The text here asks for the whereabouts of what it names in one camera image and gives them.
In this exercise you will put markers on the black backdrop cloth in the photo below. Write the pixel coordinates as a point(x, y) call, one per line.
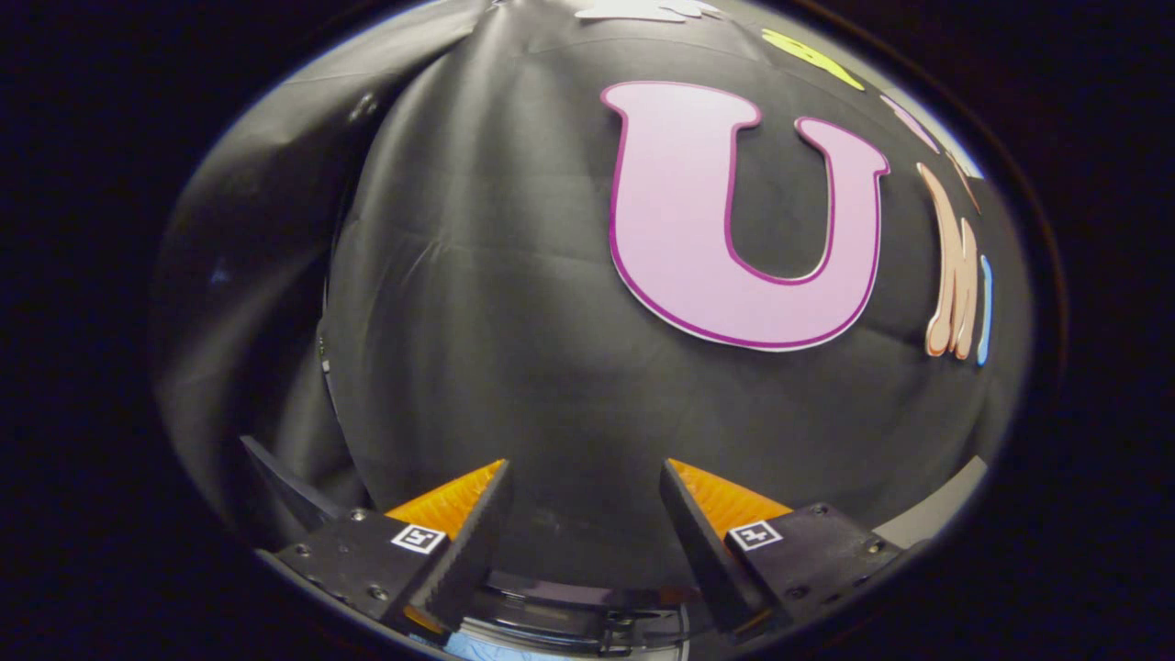
point(496, 303)

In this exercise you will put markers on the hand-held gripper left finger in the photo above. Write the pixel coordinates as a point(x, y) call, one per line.
point(468, 546)

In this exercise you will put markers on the light blue shirt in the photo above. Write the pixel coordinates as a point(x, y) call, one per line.
point(496, 650)

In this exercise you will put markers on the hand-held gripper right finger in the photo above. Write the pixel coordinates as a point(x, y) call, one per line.
point(702, 546)

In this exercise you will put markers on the dark washing machine lid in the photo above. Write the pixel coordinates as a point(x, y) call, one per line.
point(294, 491)

